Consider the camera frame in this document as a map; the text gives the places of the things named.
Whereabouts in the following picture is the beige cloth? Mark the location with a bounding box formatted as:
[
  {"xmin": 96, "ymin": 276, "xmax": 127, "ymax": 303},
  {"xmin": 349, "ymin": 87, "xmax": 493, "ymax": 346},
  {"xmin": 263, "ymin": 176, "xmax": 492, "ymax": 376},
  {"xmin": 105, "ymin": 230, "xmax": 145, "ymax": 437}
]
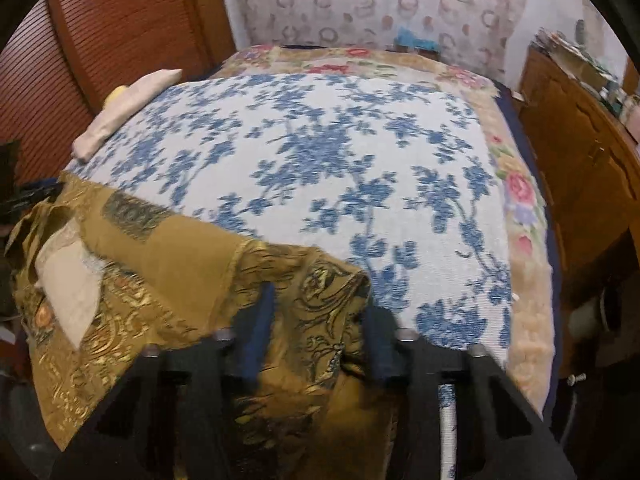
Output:
[{"xmin": 71, "ymin": 69, "xmax": 183, "ymax": 163}]

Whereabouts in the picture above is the wooden sideboard cabinet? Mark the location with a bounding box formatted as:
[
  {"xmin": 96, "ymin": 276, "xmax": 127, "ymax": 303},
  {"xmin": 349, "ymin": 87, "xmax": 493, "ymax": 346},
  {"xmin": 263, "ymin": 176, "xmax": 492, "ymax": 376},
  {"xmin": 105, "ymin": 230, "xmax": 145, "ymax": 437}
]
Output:
[{"xmin": 517, "ymin": 45, "xmax": 640, "ymax": 281}]

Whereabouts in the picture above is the golden brown patterned shirt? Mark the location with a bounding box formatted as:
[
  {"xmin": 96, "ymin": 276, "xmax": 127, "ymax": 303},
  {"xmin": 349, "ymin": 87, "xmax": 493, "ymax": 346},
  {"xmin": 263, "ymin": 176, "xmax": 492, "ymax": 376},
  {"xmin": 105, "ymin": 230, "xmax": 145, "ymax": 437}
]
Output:
[{"xmin": 5, "ymin": 172, "xmax": 401, "ymax": 480}]

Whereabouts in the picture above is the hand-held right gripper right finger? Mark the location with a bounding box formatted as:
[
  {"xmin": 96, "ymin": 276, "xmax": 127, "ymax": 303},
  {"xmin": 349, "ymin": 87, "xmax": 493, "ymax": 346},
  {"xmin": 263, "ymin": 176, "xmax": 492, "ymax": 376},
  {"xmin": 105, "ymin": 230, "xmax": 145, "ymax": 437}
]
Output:
[{"xmin": 362, "ymin": 305, "xmax": 578, "ymax": 480}]

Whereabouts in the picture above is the yellow plush toy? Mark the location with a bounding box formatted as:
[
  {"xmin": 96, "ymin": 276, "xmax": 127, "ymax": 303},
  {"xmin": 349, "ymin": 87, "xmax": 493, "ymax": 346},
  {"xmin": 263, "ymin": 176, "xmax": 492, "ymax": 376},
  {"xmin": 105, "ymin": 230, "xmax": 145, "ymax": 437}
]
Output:
[{"xmin": 104, "ymin": 86, "xmax": 132, "ymax": 108}]

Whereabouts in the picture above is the blue bundle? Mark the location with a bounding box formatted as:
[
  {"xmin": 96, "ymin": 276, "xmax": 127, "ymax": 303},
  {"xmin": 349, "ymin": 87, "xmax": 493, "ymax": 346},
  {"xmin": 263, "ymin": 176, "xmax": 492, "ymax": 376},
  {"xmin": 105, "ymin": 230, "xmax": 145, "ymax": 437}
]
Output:
[{"xmin": 395, "ymin": 27, "xmax": 441, "ymax": 53}]

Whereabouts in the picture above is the cardboard box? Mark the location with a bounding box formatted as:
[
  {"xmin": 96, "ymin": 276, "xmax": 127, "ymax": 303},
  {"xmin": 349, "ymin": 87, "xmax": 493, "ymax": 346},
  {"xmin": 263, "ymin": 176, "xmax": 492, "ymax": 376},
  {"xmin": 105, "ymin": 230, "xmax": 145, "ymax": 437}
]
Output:
[{"xmin": 532, "ymin": 27, "xmax": 611, "ymax": 86}]

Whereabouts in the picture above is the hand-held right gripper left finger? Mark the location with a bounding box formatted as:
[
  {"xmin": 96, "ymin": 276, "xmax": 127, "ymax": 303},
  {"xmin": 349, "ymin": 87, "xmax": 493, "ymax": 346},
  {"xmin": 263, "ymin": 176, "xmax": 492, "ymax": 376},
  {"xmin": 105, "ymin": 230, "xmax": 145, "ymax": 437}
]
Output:
[{"xmin": 50, "ymin": 282, "xmax": 281, "ymax": 480}]

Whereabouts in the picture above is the pink floral blanket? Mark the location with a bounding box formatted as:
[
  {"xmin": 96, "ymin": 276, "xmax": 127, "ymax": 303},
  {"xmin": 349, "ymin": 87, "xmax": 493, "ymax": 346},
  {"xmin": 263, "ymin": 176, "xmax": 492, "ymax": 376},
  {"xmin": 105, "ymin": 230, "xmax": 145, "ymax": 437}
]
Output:
[{"xmin": 220, "ymin": 45, "xmax": 556, "ymax": 411}]

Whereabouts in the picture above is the sheer circle print curtain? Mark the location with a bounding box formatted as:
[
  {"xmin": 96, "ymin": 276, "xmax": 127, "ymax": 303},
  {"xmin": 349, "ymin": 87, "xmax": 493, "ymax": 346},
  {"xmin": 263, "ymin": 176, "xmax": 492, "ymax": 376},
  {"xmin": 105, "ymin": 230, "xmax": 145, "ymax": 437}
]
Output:
[{"xmin": 227, "ymin": 0, "xmax": 531, "ymax": 86}]

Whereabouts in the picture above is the blue floral bed sheet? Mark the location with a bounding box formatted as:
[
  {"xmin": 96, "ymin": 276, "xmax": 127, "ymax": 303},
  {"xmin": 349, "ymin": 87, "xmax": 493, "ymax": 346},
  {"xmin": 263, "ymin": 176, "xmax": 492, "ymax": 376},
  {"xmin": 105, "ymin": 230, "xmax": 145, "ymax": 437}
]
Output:
[{"xmin": 62, "ymin": 74, "xmax": 516, "ymax": 361}]

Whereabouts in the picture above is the wooden louvered wardrobe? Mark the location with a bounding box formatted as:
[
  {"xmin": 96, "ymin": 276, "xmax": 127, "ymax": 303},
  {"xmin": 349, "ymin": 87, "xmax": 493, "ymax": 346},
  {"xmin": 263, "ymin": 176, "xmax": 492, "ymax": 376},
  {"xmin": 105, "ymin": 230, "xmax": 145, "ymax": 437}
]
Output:
[{"xmin": 0, "ymin": 0, "xmax": 236, "ymax": 186}]

